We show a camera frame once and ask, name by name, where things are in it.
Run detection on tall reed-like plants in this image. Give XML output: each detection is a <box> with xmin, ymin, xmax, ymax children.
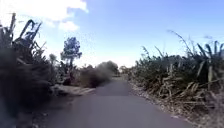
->
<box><xmin>128</xmin><ymin>29</ymin><xmax>224</xmax><ymax>128</ymax></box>
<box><xmin>0</xmin><ymin>13</ymin><xmax>59</xmax><ymax>128</ymax></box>

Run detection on tall thin tree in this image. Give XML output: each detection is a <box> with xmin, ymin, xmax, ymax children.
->
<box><xmin>59</xmin><ymin>36</ymin><xmax>83</xmax><ymax>78</ymax></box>

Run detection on dry grass verge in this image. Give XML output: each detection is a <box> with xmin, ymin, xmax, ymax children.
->
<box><xmin>49</xmin><ymin>83</ymin><xmax>97</xmax><ymax>98</ymax></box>

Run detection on grey asphalt path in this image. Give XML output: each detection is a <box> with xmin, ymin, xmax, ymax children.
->
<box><xmin>42</xmin><ymin>77</ymin><xmax>195</xmax><ymax>128</ymax></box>

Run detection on dark round bush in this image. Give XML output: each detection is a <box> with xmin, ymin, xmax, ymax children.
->
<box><xmin>77</xmin><ymin>60</ymin><xmax>120</xmax><ymax>89</ymax></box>

